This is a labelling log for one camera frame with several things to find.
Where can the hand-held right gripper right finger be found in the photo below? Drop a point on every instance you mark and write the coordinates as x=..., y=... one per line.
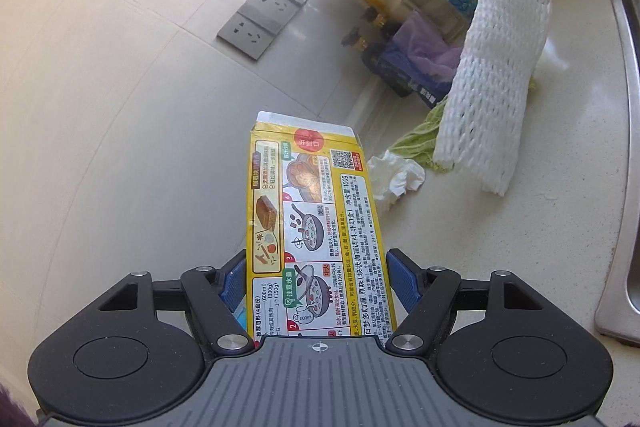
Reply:
x=404, y=279

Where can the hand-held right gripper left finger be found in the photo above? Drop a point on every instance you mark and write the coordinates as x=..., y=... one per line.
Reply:
x=233, y=283

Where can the yellow printed cardboard box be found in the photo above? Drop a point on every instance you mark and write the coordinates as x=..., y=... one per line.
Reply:
x=320, y=232

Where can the green cabbage leaf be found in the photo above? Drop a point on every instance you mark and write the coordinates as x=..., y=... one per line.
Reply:
x=420, y=137

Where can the crumpled white tissue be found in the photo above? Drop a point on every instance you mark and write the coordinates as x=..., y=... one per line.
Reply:
x=400, y=177

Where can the dark blue packet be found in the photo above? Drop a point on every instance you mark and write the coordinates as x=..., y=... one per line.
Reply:
x=400, y=79

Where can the stainless steel sink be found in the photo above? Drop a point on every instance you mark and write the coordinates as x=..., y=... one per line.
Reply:
x=625, y=257

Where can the purple plastic bag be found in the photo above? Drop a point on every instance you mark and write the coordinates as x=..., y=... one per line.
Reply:
x=425, y=47

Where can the dark bottle with gold cap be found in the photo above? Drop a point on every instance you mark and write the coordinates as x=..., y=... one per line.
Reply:
x=377, y=18
x=362, y=43

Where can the grey wall socket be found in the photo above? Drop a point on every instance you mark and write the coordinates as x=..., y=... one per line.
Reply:
x=272, y=4
x=250, y=36

